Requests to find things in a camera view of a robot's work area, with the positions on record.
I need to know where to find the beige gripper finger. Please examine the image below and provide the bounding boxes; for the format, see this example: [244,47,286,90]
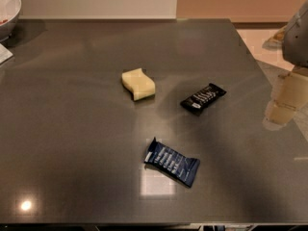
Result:
[267,66,308,125]

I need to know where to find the blue rxbar blueberry wrapper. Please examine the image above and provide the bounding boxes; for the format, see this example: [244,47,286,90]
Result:
[144,139,200,188]

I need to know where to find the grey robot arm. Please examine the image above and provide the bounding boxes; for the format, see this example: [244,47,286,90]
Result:
[265,2,308,130]

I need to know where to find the black snack bar wrapper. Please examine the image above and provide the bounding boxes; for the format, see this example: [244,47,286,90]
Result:
[180,83,226,116]

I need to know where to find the yellow sponge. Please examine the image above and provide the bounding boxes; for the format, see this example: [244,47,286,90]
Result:
[121,68,155,101]

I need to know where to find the white paper sheet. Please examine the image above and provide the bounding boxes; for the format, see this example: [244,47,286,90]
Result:
[0,43,13,64]

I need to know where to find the white bowl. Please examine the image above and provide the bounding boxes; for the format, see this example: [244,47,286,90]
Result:
[0,0,22,41]

